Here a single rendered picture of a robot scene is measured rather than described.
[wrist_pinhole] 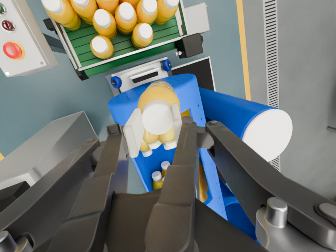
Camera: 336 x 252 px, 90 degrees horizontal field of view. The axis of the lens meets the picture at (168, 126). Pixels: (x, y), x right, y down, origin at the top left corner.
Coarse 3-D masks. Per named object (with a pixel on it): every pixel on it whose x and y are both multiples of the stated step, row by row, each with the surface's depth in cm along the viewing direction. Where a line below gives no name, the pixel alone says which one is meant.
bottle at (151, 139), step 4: (144, 132) 53; (148, 132) 53; (144, 136) 54; (148, 136) 54; (152, 136) 54; (156, 136) 55; (144, 140) 56; (148, 140) 55; (152, 140) 55; (156, 140) 57
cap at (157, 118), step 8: (152, 104) 20; (160, 104) 20; (144, 112) 20; (152, 112) 20; (160, 112) 20; (168, 112) 20; (144, 120) 20; (152, 120) 20; (160, 120) 20; (168, 120) 20; (152, 128) 20; (160, 128) 20; (168, 128) 20
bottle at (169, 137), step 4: (172, 128) 51; (168, 132) 51; (172, 132) 52; (160, 136) 54; (164, 136) 52; (168, 136) 52; (172, 136) 52; (164, 140) 54; (168, 140) 53; (172, 140) 54
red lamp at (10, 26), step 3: (3, 21) 38; (6, 21) 38; (9, 21) 39; (3, 24) 38; (6, 24) 38; (9, 24) 38; (12, 24) 39; (3, 27) 38; (6, 27) 38; (9, 27) 38; (12, 27) 39; (9, 30) 39
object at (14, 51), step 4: (4, 44) 39; (8, 44) 39; (12, 44) 40; (16, 44) 40; (4, 48) 39; (8, 48) 40; (12, 48) 40; (16, 48) 40; (20, 48) 40; (4, 52) 40; (8, 52) 40; (12, 52) 40; (16, 52) 40; (20, 52) 41; (8, 56) 40; (12, 56) 40; (16, 56) 40; (20, 56) 41
